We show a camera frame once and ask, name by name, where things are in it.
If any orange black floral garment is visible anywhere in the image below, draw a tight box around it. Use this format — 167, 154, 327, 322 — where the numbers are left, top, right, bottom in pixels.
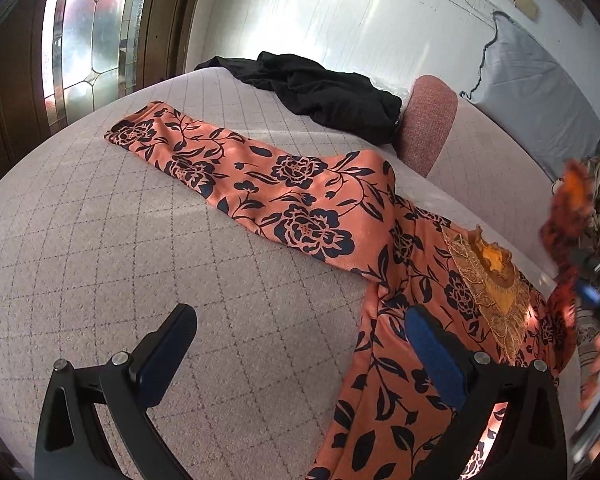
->
107, 102, 592, 479

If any person's right hand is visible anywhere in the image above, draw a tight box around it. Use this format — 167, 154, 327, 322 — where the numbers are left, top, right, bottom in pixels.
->
580, 334, 600, 411

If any striped beige fabric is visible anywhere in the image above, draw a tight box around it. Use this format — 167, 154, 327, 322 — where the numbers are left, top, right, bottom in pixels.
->
577, 307, 600, 364

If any grey blue pillow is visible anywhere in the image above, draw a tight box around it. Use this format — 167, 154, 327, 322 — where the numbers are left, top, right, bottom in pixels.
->
460, 10, 600, 180

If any pink quilted bedspread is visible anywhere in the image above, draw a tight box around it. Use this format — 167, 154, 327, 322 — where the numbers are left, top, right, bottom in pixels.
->
0, 66, 584, 480

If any pink bolster pillow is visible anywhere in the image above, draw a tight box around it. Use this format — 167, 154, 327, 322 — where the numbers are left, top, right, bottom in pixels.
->
393, 75, 458, 178

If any stained glass window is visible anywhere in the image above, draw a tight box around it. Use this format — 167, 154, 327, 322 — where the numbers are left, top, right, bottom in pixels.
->
41, 0, 144, 133

